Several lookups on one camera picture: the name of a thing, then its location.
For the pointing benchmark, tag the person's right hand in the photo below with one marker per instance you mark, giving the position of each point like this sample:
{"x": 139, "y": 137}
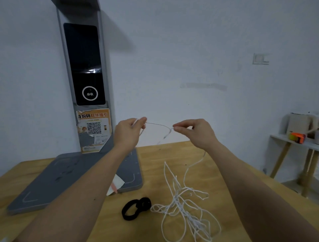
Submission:
{"x": 201, "y": 134}

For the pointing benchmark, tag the person's left hand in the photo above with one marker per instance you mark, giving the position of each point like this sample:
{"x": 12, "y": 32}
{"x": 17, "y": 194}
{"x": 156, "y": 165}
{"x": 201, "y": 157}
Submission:
{"x": 125, "y": 136}

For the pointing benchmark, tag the person's right thumb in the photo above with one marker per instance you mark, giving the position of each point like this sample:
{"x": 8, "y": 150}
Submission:
{"x": 183, "y": 129}

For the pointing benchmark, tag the person's left thumb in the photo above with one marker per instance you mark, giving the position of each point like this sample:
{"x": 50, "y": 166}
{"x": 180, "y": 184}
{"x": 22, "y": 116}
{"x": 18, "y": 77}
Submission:
{"x": 140, "y": 126}

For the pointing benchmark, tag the person's right forearm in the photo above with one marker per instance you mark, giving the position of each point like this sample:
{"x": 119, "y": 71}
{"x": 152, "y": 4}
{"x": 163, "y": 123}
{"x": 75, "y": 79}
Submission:
{"x": 251, "y": 197}

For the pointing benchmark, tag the person's left forearm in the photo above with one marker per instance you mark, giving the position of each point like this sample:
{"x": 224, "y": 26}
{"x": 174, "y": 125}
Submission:
{"x": 82, "y": 194}

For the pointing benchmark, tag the orange paper sticker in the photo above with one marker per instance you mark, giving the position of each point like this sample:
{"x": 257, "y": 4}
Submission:
{"x": 96, "y": 139}

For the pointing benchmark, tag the white paper scrap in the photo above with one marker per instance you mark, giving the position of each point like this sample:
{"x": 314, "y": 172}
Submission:
{"x": 119, "y": 182}

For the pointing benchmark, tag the small black elastic band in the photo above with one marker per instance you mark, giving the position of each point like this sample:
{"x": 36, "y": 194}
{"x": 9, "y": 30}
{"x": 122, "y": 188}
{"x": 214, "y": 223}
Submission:
{"x": 147, "y": 201}

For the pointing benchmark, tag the large black elastic band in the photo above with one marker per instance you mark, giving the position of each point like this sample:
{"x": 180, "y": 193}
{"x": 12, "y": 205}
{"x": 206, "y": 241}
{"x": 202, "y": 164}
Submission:
{"x": 125, "y": 215}

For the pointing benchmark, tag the grey scanner kiosk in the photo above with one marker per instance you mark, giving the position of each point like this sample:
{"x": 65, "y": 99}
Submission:
{"x": 62, "y": 174}

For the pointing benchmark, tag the white side table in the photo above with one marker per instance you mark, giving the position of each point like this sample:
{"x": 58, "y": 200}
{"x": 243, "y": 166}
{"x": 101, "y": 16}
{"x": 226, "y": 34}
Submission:
{"x": 282, "y": 139}

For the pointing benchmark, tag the white container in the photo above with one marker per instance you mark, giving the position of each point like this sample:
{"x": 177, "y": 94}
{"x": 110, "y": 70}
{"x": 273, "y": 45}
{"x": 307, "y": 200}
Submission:
{"x": 298, "y": 124}

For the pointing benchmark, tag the white wall switch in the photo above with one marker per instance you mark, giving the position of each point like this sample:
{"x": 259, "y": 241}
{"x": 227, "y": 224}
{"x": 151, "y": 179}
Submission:
{"x": 259, "y": 58}

